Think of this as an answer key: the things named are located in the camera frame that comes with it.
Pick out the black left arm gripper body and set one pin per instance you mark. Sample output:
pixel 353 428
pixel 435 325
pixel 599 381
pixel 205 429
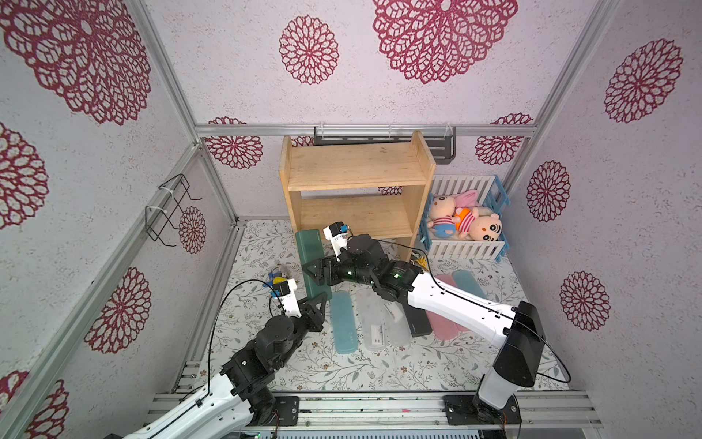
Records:
pixel 299 329

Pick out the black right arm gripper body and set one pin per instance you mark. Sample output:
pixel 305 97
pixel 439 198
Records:
pixel 327 269

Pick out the dark green pencil case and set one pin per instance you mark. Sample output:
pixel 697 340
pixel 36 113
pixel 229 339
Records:
pixel 310 248

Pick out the frosted white pencil case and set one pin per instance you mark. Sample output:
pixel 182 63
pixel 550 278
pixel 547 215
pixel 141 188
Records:
pixel 396 323
pixel 372 320

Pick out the black pencil case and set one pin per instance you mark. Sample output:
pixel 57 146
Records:
pixel 419 323

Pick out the pink pencil case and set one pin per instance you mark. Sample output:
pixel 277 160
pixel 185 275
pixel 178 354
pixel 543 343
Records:
pixel 449 282
pixel 443 328

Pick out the light teal pencil case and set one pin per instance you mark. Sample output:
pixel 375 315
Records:
pixel 466 281

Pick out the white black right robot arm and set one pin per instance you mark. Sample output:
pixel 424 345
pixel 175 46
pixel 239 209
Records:
pixel 515 331

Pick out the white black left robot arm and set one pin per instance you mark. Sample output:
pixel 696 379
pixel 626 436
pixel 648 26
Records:
pixel 238 395

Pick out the wooden two-tier shelf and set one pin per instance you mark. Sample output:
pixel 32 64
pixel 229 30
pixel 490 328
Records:
pixel 376 189

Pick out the pink plush doll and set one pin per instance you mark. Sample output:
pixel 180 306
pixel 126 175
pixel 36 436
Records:
pixel 442 219

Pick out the orange shirt plush doll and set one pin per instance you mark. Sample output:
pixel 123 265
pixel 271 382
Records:
pixel 477 223

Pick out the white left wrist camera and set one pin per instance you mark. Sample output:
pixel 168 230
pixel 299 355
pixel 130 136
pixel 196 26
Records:
pixel 284 290

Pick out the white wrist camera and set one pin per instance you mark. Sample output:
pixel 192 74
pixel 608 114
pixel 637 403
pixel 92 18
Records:
pixel 284 290
pixel 337 234

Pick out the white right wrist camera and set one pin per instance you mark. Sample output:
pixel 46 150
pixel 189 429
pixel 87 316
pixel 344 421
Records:
pixel 337 234

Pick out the grey yellow plush keychain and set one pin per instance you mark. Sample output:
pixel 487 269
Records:
pixel 277 275

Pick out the yellow keychain by crib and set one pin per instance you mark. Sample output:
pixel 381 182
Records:
pixel 421 260

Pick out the dark metal wall shelf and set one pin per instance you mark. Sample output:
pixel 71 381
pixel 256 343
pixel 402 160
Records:
pixel 442 147

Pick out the black wire wall rack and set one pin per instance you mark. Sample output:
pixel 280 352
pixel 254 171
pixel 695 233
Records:
pixel 160 216

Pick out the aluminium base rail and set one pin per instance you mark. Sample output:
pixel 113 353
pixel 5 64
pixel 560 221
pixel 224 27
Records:
pixel 432 410

